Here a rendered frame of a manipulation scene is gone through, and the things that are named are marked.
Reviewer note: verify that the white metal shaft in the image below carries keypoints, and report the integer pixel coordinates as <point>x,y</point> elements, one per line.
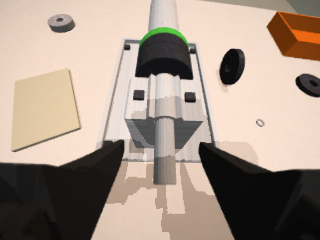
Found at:
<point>164,153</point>

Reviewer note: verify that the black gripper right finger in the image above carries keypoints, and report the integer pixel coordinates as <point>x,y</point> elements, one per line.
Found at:
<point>255,201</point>

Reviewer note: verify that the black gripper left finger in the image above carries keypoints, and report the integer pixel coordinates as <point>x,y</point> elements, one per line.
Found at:
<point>72,195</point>

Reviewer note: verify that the beige flat square plate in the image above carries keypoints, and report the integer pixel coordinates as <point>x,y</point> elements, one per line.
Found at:
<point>44,108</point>

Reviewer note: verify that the orange open tray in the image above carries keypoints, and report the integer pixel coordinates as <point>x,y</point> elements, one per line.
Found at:
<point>296,35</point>

